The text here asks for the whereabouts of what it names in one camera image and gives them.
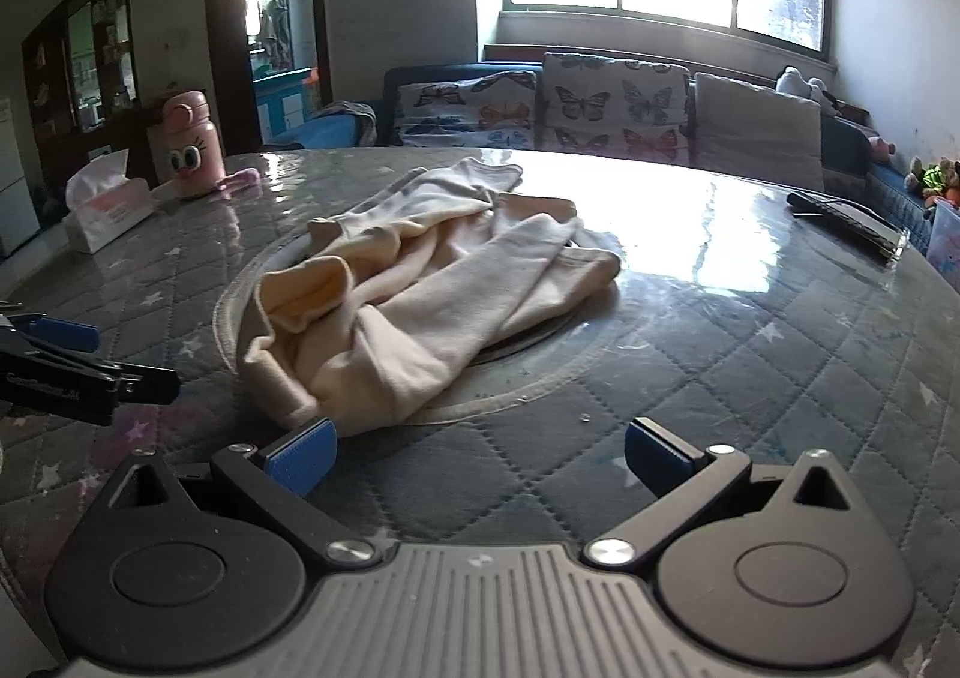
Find white plush toy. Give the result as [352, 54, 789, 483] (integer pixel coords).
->
[775, 66, 842, 118]

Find dark wooden door frame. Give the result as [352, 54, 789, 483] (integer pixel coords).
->
[201, 0, 332, 155]

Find round glass turntable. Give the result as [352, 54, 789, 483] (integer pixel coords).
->
[213, 228, 625, 425]

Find translucent storage bin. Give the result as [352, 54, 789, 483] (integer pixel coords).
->
[928, 204, 960, 260]

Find blue storage cabinet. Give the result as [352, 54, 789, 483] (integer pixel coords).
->
[253, 67, 320, 140]

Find grey quilted star table cover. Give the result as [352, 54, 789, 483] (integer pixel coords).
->
[0, 148, 960, 649]

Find black remote control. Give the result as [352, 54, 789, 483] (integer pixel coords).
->
[786, 190, 910, 264]

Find plain grey cushion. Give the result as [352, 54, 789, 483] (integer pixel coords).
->
[690, 72, 826, 193]

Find butterfly print cushion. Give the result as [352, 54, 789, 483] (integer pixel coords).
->
[393, 70, 542, 151]
[541, 52, 693, 170]

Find cream pants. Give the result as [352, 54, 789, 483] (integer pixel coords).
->
[236, 157, 622, 437]

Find pink white tissue box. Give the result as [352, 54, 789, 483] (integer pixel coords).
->
[61, 149, 157, 255]

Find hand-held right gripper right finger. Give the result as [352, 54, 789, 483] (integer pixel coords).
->
[586, 415, 857, 569]

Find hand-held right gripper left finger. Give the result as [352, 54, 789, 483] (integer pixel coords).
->
[109, 415, 382, 571]

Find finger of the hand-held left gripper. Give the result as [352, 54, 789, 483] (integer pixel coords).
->
[0, 339, 182, 425]
[0, 314, 103, 356]

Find pink cartoon face bottle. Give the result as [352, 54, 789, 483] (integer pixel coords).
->
[161, 91, 227, 200]

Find blue cloth on sofa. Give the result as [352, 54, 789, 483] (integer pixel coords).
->
[262, 99, 380, 151]

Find pile of colourful plush toys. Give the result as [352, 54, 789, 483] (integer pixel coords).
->
[903, 155, 960, 208]

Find dark wooden display cabinet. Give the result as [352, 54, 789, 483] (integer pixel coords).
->
[21, 0, 164, 188]

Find dark blue sofa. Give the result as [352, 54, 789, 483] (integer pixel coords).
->
[262, 61, 938, 251]

